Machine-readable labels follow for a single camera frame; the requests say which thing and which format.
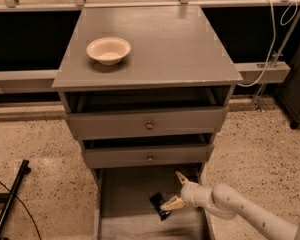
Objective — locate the grey wooden drawer cabinet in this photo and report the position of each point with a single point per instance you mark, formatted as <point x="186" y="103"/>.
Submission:
<point x="151" y="40"/>

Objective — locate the grey top drawer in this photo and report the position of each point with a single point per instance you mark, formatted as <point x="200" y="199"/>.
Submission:
<point x="126" y="124"/>

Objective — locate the brass top drawer knob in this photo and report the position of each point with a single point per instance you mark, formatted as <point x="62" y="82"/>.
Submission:
<point x="149" y="125"/>

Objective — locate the diagonal metal strut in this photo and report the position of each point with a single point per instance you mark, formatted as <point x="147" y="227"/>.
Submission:
<point x="273" y="57"/>

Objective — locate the beige paper bowl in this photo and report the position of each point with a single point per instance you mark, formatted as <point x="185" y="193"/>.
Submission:
<point x="108" y="50"/>

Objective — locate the black metal stand leg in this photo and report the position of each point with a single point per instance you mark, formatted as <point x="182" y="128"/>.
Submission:
<point x="7" y="199"/>

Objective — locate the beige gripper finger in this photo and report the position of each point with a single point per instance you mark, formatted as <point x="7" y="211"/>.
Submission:
<point x="183" y="179"/>
<point x="173" y="204"/>

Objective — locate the grey middle drawer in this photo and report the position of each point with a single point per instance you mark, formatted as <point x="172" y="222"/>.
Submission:
<point x="137" y="156"/>

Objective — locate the dark cabinet at right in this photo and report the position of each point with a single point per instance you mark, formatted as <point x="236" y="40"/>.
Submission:
<point x="289" y="92"/>

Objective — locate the grey metal frame rail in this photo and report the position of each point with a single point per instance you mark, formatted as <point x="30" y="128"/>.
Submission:
<point x="170" y="69"/>

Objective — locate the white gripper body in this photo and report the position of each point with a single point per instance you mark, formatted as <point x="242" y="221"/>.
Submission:
<point x="189" y="194"/>

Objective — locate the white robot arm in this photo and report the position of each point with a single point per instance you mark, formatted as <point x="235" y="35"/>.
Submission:
<point x="225" y="202"/>

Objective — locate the grey open bottom drawer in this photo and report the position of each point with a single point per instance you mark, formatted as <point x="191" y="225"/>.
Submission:
<point x="124" y="210"/>

